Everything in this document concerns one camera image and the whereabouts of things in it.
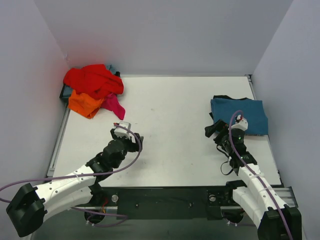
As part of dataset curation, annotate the aluminium frame rail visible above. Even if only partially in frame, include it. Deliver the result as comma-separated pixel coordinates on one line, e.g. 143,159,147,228
29,186,299,210

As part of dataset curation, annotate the folded blue t-shirt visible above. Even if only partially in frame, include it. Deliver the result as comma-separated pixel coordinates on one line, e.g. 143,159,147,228
210,97,269,137

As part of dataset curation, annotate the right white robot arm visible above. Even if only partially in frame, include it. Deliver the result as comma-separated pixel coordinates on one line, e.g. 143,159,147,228
204,115,303,240

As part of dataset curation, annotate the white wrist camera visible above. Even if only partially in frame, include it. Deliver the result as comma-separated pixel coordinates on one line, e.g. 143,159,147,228
231,114,249,132
110,121,133,143

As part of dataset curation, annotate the purple cable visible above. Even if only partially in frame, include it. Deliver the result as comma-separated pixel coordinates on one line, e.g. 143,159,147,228
0,125,143,228
226,109,294,240

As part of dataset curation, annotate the orange t-shirt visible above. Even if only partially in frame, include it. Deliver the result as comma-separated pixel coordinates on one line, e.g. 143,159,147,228
68,90,104,119

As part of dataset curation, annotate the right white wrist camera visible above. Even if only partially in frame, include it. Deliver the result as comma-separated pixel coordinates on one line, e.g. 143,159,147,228
231,114,249,132

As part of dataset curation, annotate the black plastic bin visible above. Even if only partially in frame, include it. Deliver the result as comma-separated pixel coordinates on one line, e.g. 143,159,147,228
58,71,121,103

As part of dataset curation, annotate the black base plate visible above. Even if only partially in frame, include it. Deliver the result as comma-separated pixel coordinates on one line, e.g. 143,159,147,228
86,186,245,223

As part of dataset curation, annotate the pink t-shirt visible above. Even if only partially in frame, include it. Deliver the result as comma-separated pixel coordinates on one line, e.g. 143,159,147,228
100,93,126,120

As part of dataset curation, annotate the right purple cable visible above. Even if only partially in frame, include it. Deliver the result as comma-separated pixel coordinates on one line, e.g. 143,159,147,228
226,109,294,240

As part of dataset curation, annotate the red t-shirt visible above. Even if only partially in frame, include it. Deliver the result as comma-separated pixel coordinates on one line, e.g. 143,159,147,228
62,64,125,100

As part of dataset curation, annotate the grey-blue t-shirt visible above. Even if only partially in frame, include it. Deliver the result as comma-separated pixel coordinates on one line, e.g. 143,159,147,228
105,64,118,75

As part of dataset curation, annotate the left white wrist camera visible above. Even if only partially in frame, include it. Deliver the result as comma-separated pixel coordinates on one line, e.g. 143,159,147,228
110,121,133,143

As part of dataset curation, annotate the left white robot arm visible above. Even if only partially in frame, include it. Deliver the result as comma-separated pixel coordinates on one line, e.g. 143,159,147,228
6,124,144,238

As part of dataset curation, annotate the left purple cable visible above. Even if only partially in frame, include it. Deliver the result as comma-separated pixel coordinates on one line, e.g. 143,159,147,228
0,125,143,228

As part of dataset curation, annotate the folded black t-shirt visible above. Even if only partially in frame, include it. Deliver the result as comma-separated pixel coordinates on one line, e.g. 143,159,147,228
210,95,251,123

